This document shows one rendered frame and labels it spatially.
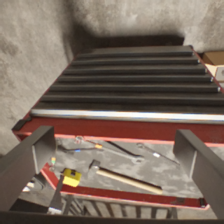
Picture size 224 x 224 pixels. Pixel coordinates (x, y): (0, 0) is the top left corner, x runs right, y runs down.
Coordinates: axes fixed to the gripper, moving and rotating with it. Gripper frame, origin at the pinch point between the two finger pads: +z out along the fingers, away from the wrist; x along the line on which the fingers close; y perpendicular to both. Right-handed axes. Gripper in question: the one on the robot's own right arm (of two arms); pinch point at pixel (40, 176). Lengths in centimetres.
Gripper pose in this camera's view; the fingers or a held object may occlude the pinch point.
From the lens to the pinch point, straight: 58.4
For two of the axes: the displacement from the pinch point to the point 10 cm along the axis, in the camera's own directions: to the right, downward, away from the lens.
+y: 3.2, -6.9, -6.5
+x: -9.4, -3.4, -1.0
